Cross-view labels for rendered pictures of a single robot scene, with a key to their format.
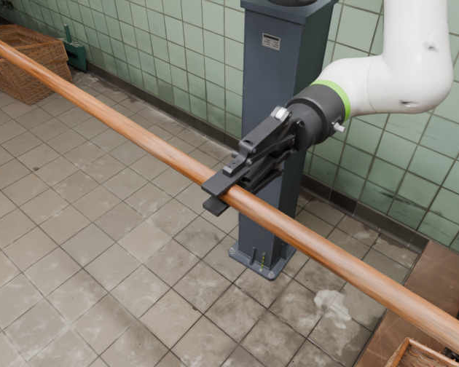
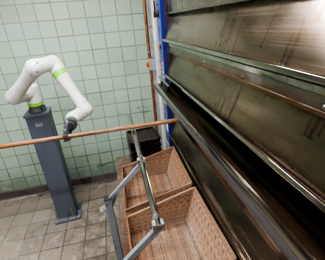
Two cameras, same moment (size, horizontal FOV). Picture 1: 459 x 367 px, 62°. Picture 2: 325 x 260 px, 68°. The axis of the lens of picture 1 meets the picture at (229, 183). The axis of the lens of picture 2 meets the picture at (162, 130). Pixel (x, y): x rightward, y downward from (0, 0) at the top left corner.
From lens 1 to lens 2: 1.32 m
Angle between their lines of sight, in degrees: 45
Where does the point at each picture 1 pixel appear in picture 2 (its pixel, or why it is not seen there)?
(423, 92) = (88, 109)
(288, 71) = (49, 130)
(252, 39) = (31, 127)
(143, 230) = (4, 248)
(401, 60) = (81, 106)
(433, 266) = (120, 161)
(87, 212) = not seen: outside the picture
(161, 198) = (2, 232)
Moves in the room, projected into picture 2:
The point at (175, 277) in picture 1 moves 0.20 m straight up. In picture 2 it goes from (38, 247) to (32, 231)
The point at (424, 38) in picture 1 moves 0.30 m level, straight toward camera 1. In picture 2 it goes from (83, 100) to (89, 111)
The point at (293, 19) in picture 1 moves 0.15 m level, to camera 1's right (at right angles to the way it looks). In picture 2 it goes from (44, 114) to (60, 109)
